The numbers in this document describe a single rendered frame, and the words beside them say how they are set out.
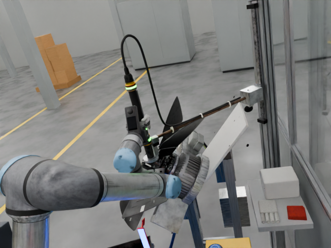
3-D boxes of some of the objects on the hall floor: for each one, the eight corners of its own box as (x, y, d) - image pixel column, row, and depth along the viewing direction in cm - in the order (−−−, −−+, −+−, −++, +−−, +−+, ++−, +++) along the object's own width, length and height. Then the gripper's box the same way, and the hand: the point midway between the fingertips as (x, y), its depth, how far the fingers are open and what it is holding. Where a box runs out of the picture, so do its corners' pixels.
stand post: (251, 295, 191) (230, 149, 144) (253, 309, 183) (231, 158, 136) (244, 295, 192) (220, 150, 145) (246, 309, 184) (222, 160, 137)
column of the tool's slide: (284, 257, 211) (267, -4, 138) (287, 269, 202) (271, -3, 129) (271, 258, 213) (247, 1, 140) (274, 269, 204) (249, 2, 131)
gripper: (122, 155, 111) (134, 130, 130) (150, 151, 109) (158, 126, 128) (115, 136, 108) (128, 113, 127) (145, 131, 105) (153, 108, 124)
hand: (141, 115), depth 125 cm, fingers closed on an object, 4 cm apart
